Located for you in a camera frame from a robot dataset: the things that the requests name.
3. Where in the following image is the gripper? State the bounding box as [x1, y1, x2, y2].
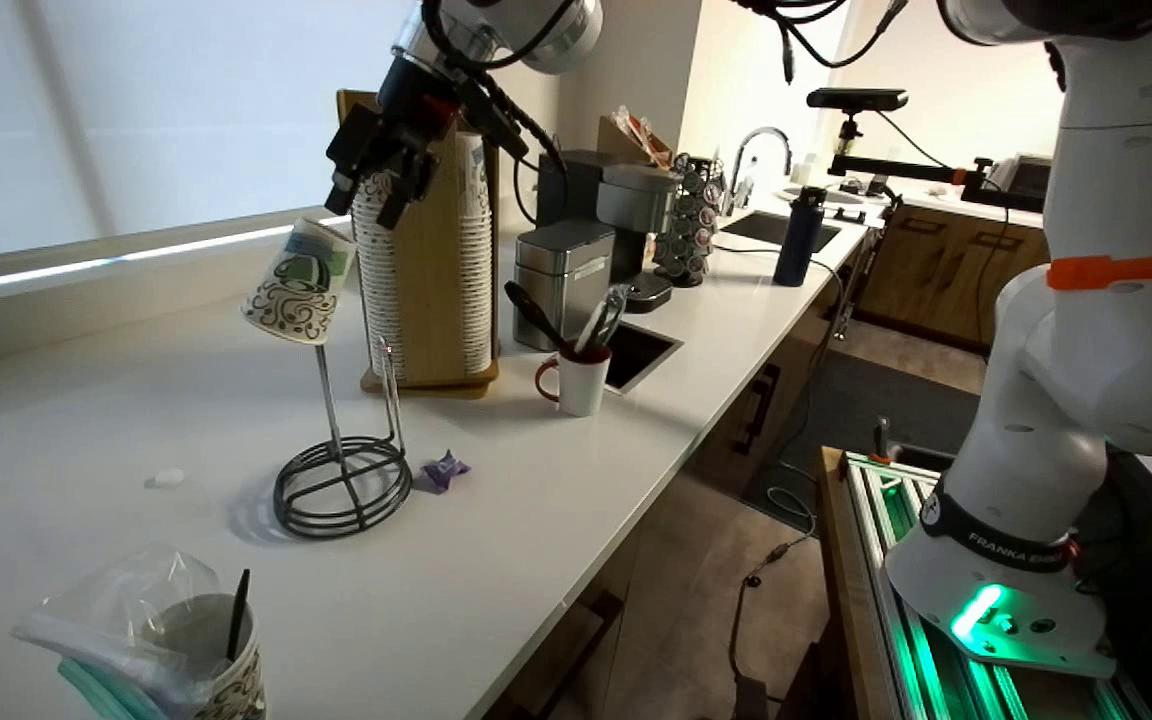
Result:
[324, 55, 460, 232]

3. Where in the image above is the wooden cup dispenser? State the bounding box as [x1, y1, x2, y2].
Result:
[336, 89, 503, 401]

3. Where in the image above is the printed paper cup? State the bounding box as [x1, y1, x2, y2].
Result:
[241, 214, 358, 347]

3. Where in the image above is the paper cup with brown print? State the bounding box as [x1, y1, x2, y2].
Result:
[148, 593, 268, 720]

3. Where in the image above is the stack of paper cups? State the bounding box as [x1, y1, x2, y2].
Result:
[455, 131, 496, 377]
[350, 170, 408, 383]

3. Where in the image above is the black spoon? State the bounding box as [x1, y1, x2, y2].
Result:
[503, 280, 574, 358]

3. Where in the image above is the silver metal canister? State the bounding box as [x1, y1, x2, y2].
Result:
[512, 220, 618, 353]

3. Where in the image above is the grey coffee machine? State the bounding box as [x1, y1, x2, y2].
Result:
[535, 149, 684, 316]

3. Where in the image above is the window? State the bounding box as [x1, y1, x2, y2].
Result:
[0, 0, 419, 269]

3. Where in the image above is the bundle of silver utensils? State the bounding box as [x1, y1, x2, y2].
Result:
[574, 284, 633, 357]

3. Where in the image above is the wooden box of packets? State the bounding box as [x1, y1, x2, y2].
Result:
[595, 104, 678, 168]

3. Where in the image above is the white mug with red inside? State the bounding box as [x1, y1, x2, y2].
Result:
[535, 343, 613, 419]

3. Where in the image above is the purple wrapper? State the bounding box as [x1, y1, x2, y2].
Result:
[415, 449, 473, 497]

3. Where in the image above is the square counter waste opening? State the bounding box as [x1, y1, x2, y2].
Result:
[600, 320, 685, 395]

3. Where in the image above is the coffee pod carousel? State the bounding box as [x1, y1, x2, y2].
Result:
[652, 152, 728, 290]

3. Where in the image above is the chrome tap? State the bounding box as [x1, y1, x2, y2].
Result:
[725, 126, 795, 217]

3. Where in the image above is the sink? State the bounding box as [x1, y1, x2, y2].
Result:
[720, 209, 843, 253]

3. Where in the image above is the dark blue bottle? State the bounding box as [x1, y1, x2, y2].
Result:
[773, 186, 828, 289]

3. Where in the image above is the black stir stick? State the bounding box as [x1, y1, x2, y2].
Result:
[225, 568, 253, 663]

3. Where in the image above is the clear plastic bag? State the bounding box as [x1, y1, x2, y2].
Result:
[10, 544, 239, 720]

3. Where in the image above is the dark floor mat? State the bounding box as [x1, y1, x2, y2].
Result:
[742, 348, 983, 533]

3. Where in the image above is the wooden cabinet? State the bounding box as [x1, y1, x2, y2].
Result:
[855, 203, 1053, 353]

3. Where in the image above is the stack of teal lids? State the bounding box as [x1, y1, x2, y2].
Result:
[56, 655, 169, 720]

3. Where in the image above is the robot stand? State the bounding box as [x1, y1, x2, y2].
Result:
[814, 444, 1152, 720]

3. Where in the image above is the desk phone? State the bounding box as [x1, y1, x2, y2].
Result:
[984, 153, 1054, 202]

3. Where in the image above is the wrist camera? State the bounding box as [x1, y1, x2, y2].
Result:
[325, 99, 384, 181]

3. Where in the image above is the black wire towel holder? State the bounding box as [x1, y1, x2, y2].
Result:
[272, 336, 415, 542]

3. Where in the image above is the black drawer handle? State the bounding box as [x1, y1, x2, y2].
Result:
[735, 363, 783, 458]

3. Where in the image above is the camera on mount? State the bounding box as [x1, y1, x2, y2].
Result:
[805, 87, 1049, 214]

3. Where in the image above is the black cable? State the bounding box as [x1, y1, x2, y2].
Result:
[725, 458, 821, 706]

